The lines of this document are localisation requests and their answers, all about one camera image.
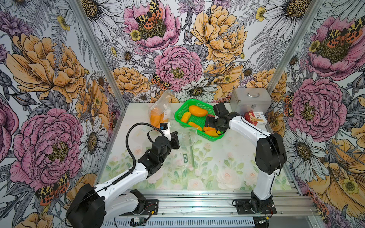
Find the clear zip-top bag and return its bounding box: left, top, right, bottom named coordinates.
left=148, top=90, right=171, bottom=121
left=176, top=127, right=198, bottom=148

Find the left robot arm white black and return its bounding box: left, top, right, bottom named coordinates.
left=66, top=131, right=180, bottom=228

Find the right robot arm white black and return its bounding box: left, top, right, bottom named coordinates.
left=204, top=103, right=287, bottom=214

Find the yellow orange mango basket front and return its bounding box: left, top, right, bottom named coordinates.
left=188, top=122, right=202, bottom=132

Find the pile of clear zip bags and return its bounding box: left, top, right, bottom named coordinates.
left=162, top=146, right=195, bottom=175

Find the yellow wrinkled mango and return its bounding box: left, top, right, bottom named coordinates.
left=181, top=112, right=192, bottom=123

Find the silver metal case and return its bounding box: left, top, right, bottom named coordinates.
left=230, top=88, right=273, bottom=114

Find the green plastic basket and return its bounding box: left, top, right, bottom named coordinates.
left=174, top=99, right=224, bottom=142

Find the red white snack box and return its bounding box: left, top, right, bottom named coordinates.
left=244, top=111, right=268, bottom=127

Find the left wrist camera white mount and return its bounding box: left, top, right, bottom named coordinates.
left=160, top=122, right=172, bottom=141

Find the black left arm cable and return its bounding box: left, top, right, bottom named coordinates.
left=112, top=122, right=164, bottom=183

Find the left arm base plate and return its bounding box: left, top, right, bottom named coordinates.
left=123, top=199, right=159, bottom=216

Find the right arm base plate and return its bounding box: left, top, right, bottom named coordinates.
left=232, top=199, right=277, bottom=216

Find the aluminium front rail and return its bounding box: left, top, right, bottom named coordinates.
left=113, top=189, right=320, bottom=220

